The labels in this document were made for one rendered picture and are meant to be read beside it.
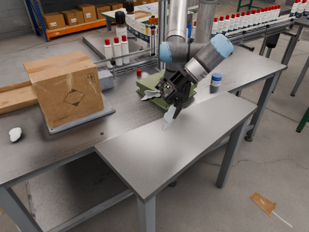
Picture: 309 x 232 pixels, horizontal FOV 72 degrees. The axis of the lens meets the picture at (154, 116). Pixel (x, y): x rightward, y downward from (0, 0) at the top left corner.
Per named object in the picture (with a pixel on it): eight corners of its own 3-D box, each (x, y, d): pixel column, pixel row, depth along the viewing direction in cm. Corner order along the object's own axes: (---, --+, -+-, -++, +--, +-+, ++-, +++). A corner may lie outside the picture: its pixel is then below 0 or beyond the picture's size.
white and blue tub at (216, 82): (213, 80, 153) (215, 71, 149) (222, 84, 149) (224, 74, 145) (208, 84, 149) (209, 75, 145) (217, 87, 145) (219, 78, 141)
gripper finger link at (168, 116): (155, 128, 71) (163, 101, 71) (163, 130, 76) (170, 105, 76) (163, 130, 69) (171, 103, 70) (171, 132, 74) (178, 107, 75)
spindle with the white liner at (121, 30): (125, 45, 192) (122, 9, 173) (129, 49, 186) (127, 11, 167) (116, 47, 188) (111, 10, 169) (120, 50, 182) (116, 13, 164)
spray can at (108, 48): (112, 64, 161) (109, 37, 149) (115, 67, 158) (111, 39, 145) (105, 66, 159) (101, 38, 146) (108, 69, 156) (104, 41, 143)
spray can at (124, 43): (127, 60, 167) (125, 34, 154) (130, 63, 164) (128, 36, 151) (121, 62, 165) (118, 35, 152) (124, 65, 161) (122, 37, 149)
